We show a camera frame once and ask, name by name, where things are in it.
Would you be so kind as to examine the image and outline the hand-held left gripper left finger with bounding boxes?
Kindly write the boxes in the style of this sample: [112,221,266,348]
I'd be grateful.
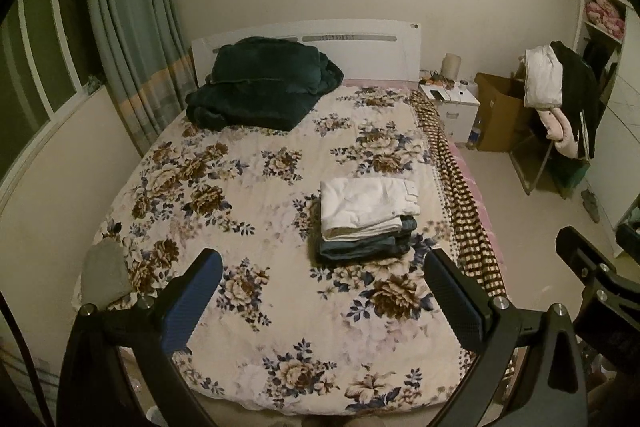
[56,248,224,427]

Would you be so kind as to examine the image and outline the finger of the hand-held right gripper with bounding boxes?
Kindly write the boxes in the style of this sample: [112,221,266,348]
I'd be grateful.
[555,227,640,308]
[615,223,640,253]

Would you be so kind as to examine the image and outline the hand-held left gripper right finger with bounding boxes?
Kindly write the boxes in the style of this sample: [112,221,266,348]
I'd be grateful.
[424,248,588,427]

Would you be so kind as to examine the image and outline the white pants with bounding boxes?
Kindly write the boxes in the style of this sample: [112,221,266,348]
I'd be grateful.
[320,177,421,243]

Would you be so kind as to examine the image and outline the pair of shoes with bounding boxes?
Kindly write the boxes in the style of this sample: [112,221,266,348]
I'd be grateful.
[580,189,601,224]

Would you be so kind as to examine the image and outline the white wardrobe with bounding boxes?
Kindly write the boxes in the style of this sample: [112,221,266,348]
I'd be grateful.
[575,0,640,233]

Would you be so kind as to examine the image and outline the grey cloth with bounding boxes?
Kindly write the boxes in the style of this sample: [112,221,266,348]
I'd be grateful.
[80,239,133,305]

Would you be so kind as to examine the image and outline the brown checked sheet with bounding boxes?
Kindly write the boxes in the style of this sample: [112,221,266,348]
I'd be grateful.
[410,89,506,298]

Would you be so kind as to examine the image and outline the folded blue jeans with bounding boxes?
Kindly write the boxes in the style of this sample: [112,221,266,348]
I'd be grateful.
[318,216,422,265]

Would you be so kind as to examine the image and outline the floral bed blanket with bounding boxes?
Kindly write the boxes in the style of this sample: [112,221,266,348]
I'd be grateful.
[75,84,506,413]

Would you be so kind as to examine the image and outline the metal chair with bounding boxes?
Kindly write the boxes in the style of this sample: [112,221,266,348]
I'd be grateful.
[510,67,556,195]

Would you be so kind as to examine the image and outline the pink garment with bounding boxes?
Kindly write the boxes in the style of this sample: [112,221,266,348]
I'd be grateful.
[542,107,583,158]

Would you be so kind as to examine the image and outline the black garment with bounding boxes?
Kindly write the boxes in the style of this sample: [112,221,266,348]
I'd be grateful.
[550,41,607,160]

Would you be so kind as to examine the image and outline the cardboard box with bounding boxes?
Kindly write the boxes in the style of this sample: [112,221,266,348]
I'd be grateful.
[474,73,538,152]

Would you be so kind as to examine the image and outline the white garment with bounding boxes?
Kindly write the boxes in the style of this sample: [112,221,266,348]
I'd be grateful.
[524,45,564,110]

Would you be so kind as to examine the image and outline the white nightstand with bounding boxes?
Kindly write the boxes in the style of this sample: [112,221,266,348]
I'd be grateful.
[419,82,481,142]

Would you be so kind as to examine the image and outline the pink floral bedding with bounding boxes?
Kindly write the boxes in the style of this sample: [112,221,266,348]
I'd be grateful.
[585,0,627,36]

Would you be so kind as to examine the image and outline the dark green blanket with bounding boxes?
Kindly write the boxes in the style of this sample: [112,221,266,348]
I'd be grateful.
[185,37,346,132]

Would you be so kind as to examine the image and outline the white bed headboard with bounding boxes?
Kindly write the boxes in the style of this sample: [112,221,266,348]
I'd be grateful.
[191,19,422,88]

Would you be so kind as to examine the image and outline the window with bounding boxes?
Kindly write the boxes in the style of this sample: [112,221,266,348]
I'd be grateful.
[0,0,108,185]

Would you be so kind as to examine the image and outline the green curtain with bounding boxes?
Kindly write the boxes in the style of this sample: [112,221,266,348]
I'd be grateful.
[80,0,196,155]

